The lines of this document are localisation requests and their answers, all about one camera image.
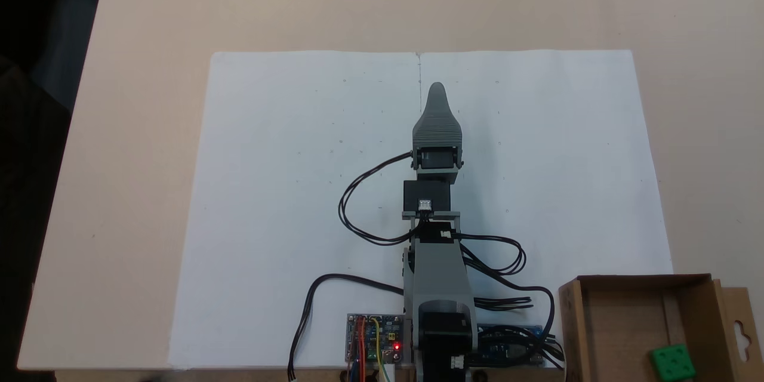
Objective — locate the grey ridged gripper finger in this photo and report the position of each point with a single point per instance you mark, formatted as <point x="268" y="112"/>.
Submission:
<point x="437" y="125"/>

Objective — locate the green die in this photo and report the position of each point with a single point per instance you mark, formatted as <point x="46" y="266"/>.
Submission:
<point x="672" y="364"/>

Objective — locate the white paper sheet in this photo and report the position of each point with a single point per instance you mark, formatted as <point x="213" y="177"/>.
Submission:
<point x="537" y="131"/>
<point x="286" y="191"/>

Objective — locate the blue circuit board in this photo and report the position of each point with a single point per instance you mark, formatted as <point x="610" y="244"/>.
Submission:
<point x="507" y="334"/>

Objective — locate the brown cardboard box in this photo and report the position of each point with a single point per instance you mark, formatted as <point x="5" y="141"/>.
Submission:
<point x="621" y="322"/>

